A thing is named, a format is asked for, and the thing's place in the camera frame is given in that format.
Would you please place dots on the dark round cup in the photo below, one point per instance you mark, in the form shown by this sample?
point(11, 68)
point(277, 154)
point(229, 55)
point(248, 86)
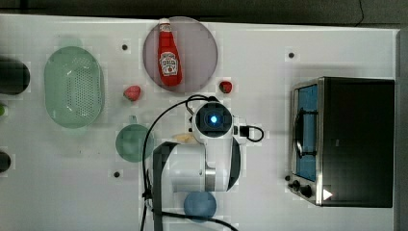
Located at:
point(5, 161)

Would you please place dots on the green measuring cup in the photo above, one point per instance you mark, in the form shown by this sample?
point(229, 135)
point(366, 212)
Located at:
point(132, 143)

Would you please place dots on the green perforated colander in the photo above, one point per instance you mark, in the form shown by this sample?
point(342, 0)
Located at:
point(73, 87)

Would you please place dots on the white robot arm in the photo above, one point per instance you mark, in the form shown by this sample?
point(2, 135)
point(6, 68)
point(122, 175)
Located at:
point(213, 164)

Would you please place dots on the black pot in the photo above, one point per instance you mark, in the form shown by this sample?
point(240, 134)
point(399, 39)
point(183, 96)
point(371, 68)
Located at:
point(14, 76)

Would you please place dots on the blue cup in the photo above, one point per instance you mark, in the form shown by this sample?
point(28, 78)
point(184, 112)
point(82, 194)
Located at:
point(200, 206)

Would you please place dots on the grey round plate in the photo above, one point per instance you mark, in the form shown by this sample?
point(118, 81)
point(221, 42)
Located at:
point(197, 49)

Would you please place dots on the black toaster oven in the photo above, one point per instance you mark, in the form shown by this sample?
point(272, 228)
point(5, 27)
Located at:
point(343, 142)

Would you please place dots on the red toy strawberry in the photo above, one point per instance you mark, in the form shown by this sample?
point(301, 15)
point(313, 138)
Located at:
point(225, 86)

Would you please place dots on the red ketchup bottle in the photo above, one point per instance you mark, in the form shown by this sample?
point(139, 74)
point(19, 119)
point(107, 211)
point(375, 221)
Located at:
point(168, 57)

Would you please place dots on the green lime toy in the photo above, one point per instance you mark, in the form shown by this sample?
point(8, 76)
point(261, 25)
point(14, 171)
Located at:
point(3, 110)

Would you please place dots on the pink toy strawberry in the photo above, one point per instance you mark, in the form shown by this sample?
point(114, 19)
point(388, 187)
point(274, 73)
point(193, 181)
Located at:
point(132, 93)

